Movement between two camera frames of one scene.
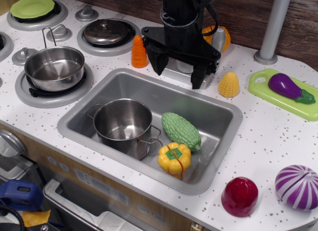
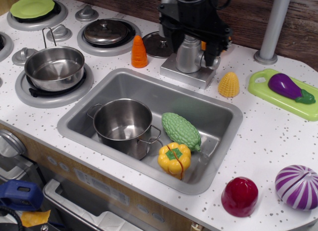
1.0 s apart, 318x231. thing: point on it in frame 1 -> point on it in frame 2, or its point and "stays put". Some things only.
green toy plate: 32,7 stays put
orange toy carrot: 139,58 stays put
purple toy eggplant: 283,85 stays put
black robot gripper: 182,35 -> 197,14
